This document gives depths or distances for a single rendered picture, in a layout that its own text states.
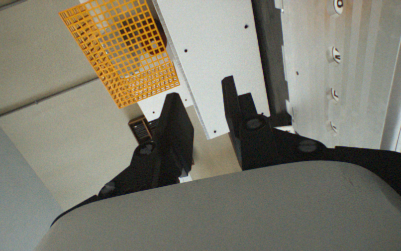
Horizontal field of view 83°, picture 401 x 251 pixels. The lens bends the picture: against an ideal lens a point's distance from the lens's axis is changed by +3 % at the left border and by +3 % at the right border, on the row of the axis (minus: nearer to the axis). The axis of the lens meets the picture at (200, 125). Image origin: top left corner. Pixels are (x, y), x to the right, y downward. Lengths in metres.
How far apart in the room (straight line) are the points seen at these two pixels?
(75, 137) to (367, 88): 2.30
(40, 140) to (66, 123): 0.30
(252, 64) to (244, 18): 0.11
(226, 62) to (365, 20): 0.35
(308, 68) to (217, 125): 0.35
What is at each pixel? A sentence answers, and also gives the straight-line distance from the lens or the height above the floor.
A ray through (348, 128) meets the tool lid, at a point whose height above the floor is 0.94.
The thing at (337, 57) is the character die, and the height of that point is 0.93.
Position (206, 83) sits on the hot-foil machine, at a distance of 0.55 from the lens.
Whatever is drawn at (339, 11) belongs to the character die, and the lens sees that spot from 0.27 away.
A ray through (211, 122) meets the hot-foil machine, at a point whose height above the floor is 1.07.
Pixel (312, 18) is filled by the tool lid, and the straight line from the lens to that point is 0.30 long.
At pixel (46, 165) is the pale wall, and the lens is 2.62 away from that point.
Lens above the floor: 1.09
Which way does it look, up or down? 1 degrees up
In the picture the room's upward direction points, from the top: 111 degrees counter-clockwise
